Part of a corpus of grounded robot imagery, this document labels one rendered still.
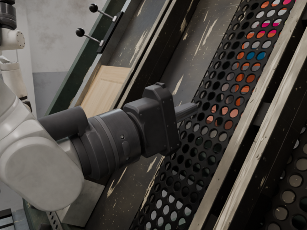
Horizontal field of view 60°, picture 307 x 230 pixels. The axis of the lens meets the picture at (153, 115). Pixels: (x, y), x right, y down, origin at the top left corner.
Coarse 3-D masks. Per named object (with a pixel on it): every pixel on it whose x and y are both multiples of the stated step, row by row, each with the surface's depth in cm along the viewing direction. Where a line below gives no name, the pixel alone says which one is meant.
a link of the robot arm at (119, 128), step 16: (144, 96) 44; (160, 96) 40; (112, 112) 39; (128, 112) 41; (144, 112) 39; (160, 112) 41; (112, 128) 36; (128, 128) 37; (144, 128) 39; (160, 128) 41; (176, 128) 43; (112, 144) 35; (128, 144) 36; (144, 144) 40; (160, 144) 42; (176, 144) 43; (128, 160) 38
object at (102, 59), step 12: (132, 0) 114; (132, 12) 115; (120, 24) 113; (120, 36) 114; (108, 48) 112; (96, 60) 113; (108, 60) 113; (96, 72) 111; (84, 84) 111; (84, 96) 110
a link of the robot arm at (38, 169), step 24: (0, 120) 27; (24, 120) 28; (0, 144) 27; (24, 144) 27; (48, 144) 29; (0, 168) 27; (24, 168) 28; (48, 168) 29; (72, 168) 31; (24, 192) 29; (48, 192) 30; (72, 192) 32
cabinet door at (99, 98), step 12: (108, 72) 103; (120, 72) 95; (96, 84) 107; (108, 84) 99; (120, 84) 91; (96, 96) 102; (108, 96) 94; (84, 108) 105; (96, 108) 97; (108, 108) 90
